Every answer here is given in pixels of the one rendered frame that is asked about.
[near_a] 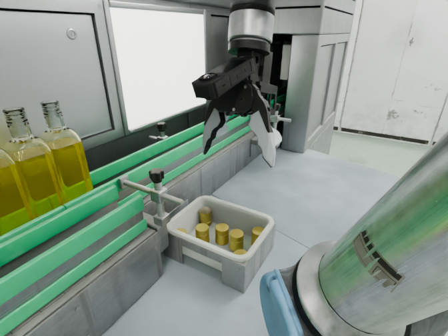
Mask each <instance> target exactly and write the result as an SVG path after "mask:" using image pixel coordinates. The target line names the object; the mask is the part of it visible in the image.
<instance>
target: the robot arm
mask: <svg viewBox="0 0 448 336"><path fill-rule="evenodd" d="M275 5H276V0H230V12H229V32H228V41H229V44H228V52H229V53H230V54H232V55H237V57H232V58H230V59H229V60H227V61H226V62H224V63H222V64H221V65H219V66H218V67H216V68H214V69H212V70H211V71H210V72H208V73H206V74H204V75H202V76H200V77H199V78H198V79H196V80H194V81H193V82H191V84H192V86H193V90H194V93H195V96H196V98H203V99H206V100H211V102H210V104H209V106H208V109H207V114H206V117H205V122H204V130H203V154H204V155H206V154H207V152H208V150H209V149H210V147H211V143H212V140H214V138H216V137H218V136H220V135H223V134H224V133H225V132H226V131H227V130H228V128H229V126H228V125H227V124H226V121H227V120H228V118H229V116H232V115H233V114H234V115H240V116H241V117H246V116H247V115H252V116H251V119H250V122H249V126H250V128H251V130H252V132H254V133H255V134H256V136H257V142H258V145H259V146H260V148H261V150H262V154H263V158H264V160H265V161H266V162H267V164H268V165H269V166H270V167H274V166H275V157H276V149H275V146H276V145H278V144H279V143H280V142H281V141H282V137H281V135H280V133H279V132H278V131H277V130H276V129H274V128H272V126H271V125H270V120H271V115H275V107H276V100H277V88H278V86H275V85H270V78H271V66H272V58H273V52H270V44H271V43H272V40H273V27H274V19H275ZM267 94H269V103H268V102H267ZM271 94H275V96H274V104H273V109H270V106H271ZM259 292H260V300H261V308H262V312H263V316H264V320H265V324H266V327H267V331H268V334H269V336H445V334H446V333H447V332H448V131H447V132H446V133H445V134H444V135H443V136H442V137H441V138H440V139H439V140H438V141H437V142H436V143H435V144H434V145H433V146H432V147H431V148H430V149H429V150H428V151H427V152H426V153H425V154H424V155H423V156H422V157H421V158H420V159H419V160H418V161H417V162H416V163H415V164H414V165H413V166H412V167H411V168H410V169H409V170H408V171H407V172H406V173H405V174H404V175H403V176H402V177H401V178H400V179H399V180H398V181H397V182H396V183H395V184H394V185H393V186H392V187H391V188H390V189H389V190H388V191H387V192H386V193H385V194H384V195H383V196H382V197H381V198H380V199H379V200H378V201H377V202H376V203H375V204H374V205H373V206H372V207H371V208H370V209H369V210H368V211H367V212H366V213H365V214H364V215H363V216H362V217H361V218H360V219H359V220H358V221H357V222H356V223H355V224H354V225H353V226H352V227H351V228H350V229H349V230H348V231H347V232H346V233H345V234H344V235H343V236H342V237H341V238H340V239H339V240H338V241H324V242H322V243H318V244H316V245H314V246H313V247H311V248H310V249H309V250H308V251H306V253H305V254H304V255H303V256H302V257H301V258H300V260H298V262H297V263H296V264H295V265H293V266H291V267H288V268H285V269H278V268H276V269H274V271H270V272H268V273H265V274H264V275H263V276H262V278H261V281H260V286H259Z"/></svg>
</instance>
